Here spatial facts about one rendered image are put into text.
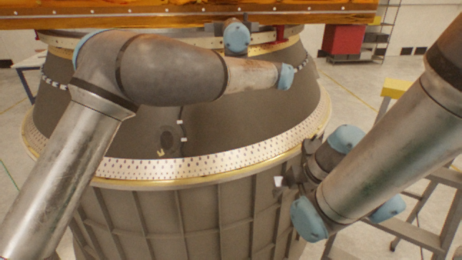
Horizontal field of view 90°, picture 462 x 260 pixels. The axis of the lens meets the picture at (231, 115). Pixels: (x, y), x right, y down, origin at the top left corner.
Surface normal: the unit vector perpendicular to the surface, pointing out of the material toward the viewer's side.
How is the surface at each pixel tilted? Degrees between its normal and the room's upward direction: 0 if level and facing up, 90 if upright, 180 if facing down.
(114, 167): 43
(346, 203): 99
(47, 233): 85
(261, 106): 62
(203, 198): 90
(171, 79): 83
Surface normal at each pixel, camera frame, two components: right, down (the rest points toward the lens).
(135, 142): -0.05, 0.01
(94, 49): -0.39, -0.35
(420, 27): 0.09, 0.47
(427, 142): -0.60, 0.53
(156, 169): 0.02, -0.32
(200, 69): 0.62, 0.00
